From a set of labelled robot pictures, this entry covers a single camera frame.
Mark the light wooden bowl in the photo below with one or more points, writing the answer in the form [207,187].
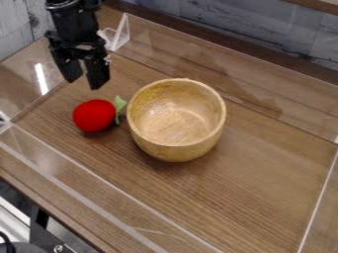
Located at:
[177,117]

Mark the clear acrylic tray wall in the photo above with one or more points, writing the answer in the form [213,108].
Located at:
[259,195]

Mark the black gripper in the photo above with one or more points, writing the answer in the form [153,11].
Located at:
[75,41]

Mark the red felt fruit green leaf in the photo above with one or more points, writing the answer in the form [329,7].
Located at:
[96,114]

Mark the black metal table leg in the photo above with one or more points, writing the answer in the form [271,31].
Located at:
[40,217]

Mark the clear acrylic corner bracket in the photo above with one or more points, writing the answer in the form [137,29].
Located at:
[117,37]

